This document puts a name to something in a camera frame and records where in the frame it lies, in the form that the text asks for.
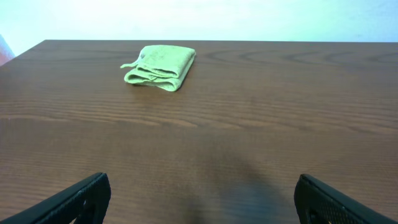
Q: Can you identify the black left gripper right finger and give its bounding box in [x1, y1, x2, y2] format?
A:
[294, 174, 397, 224]

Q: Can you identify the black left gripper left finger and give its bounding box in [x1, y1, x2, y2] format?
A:
[1, 172, 111, 224]

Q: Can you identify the light green microfiber cloth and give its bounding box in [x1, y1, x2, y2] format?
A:
[121, 45, 196, 92]

